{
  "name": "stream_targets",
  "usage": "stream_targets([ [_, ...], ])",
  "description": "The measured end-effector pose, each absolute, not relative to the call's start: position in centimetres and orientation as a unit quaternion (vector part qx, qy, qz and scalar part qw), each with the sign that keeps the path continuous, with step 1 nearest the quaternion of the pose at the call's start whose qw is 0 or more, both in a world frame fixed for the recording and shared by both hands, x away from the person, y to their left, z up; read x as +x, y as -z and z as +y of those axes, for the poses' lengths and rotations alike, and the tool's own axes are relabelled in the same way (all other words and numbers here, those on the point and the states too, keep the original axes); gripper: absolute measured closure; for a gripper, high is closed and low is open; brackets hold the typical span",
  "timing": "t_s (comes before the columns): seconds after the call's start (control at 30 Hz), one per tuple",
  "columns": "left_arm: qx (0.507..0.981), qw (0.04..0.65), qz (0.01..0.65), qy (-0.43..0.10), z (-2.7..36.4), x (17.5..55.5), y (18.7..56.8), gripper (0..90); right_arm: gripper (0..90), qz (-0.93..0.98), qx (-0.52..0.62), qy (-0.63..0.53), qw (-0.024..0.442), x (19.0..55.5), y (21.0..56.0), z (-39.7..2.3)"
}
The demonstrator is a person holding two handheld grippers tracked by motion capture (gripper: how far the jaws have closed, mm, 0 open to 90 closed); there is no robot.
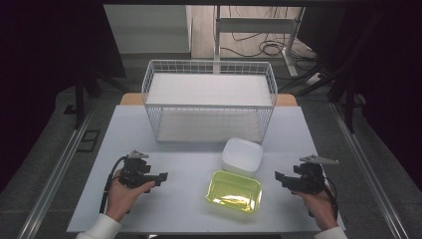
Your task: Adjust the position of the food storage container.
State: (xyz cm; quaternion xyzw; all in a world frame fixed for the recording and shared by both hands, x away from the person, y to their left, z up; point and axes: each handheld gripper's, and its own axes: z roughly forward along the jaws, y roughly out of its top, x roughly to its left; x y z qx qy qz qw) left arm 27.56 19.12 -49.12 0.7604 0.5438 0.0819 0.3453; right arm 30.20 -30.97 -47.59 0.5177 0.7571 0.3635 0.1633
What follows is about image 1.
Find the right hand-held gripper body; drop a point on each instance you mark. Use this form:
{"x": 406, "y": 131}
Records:
{"x": 310, "y": 181}

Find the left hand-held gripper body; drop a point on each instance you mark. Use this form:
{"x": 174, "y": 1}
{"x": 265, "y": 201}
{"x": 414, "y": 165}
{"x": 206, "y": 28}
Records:
{"x": 134, "y": 172}

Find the white square bowl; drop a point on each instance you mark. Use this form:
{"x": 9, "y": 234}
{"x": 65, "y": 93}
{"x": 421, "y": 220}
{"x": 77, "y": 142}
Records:
{"x": 242, "y": 155}

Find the green lidded food container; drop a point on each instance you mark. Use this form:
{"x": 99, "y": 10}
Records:
{"x": 234, "y": 191}

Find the person's right hand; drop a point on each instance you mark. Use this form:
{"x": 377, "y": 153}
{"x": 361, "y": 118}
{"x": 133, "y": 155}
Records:
{"x": 316, "y": 207}

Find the person's left hand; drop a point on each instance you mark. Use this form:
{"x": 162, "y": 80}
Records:
{"x": 121, "y": 199}

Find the black metal stand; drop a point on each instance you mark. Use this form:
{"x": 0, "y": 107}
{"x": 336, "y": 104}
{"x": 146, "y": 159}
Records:
{"x": 348, "y": 99}
{"x": 79, "y": 99}

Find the white power strip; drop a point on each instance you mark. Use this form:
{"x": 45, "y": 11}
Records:
{"x": 314, "y": 78}

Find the dark curtain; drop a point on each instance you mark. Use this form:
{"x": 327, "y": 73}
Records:
{"x": 388, "y": 66}
{"x": 43, "y": 66}

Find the white cabinet panel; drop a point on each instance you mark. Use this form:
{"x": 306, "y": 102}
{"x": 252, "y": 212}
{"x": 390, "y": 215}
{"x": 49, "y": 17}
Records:
{"x": 149, "y": 30}

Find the black floor bracket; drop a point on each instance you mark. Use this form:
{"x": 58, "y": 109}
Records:
{"x": 87, "y": 150}

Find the aluminium rail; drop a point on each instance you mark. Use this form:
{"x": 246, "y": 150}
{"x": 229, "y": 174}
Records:
{"x": 368, "y": 166}
{"x": 56, "y": 169}

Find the white metal desk frame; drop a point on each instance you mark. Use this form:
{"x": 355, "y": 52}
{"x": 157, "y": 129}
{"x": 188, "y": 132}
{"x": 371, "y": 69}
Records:
{"x": 255, "y": 25}

